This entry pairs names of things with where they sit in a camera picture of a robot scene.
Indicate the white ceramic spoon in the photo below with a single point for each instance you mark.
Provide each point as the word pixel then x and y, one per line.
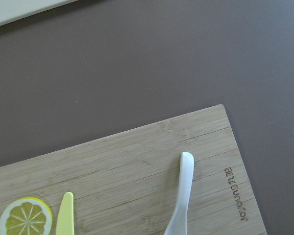
pixel 178 222

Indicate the single lemon slice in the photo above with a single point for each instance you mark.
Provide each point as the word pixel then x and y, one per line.
pixel 26 216

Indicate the cream serving tray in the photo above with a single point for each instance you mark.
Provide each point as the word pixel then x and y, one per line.
pixel 12 10

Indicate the bamboo cutting board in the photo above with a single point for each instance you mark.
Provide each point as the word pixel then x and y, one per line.
pixel 126 183

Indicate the yellow plastic knife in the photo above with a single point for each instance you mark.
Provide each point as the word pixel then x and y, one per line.
pixel 65 219

